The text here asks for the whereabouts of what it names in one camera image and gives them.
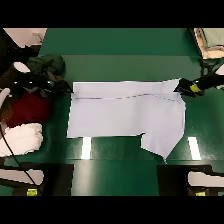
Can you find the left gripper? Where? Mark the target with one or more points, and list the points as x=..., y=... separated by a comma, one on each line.
x=60, y=87

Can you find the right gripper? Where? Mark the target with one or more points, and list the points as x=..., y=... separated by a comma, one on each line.
x=186, y=87

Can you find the white shirt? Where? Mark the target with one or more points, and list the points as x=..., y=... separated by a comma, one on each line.
x=126, y=113

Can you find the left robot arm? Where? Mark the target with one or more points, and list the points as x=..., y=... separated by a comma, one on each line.
x=20, y=77

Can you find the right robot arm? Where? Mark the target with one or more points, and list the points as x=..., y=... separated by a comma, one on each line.
x=210, y=81

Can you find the dark green garment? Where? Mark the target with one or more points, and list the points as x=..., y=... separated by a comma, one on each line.
x=46, y=65

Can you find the red garment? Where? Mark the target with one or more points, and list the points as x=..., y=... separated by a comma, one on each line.
x=29, y=108

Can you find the white garment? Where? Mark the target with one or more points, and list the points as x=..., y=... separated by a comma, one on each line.
x=20, y=138

